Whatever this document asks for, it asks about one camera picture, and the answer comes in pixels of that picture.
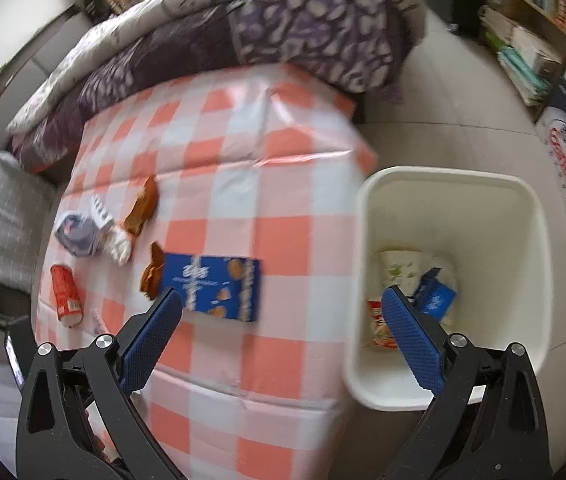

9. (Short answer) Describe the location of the purple patterned bed sheet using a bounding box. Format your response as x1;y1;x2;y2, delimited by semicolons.
10;0;414;174

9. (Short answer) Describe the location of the red white checkered tablecloth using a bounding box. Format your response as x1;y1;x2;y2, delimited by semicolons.
35;65;375;479

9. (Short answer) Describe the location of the blue cookie box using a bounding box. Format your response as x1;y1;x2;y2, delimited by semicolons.
159;252;261;323

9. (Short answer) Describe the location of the white plastic trash bin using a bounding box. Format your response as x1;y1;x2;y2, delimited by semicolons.
344;166;554;412

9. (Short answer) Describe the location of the red snack cup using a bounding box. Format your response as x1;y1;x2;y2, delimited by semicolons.
50;263;84;327

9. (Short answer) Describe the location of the orange peel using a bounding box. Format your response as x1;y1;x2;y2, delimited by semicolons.
140;242;165;300
124;176;158;236

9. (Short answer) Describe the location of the white grey patterned quilt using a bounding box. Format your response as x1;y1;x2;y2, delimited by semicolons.
6;0;426;136

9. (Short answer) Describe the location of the small blue carton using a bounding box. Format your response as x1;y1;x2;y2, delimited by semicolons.
412;266;456;322

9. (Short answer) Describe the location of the red white snack wrapper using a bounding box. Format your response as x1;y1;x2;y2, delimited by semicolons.
367;299;398;349

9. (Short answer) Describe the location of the white floral paper cup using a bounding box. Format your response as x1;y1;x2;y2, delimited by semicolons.
377;250;432;296

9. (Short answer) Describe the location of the wooden bookshelf with books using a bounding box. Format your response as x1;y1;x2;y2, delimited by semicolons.
478;0;566;120

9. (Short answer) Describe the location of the grey checkered covered nightstand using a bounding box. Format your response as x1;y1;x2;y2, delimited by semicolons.
0;151;56;292

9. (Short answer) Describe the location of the crumpled blue grey wrapper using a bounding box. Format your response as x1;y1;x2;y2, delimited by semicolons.
54;211;99;258

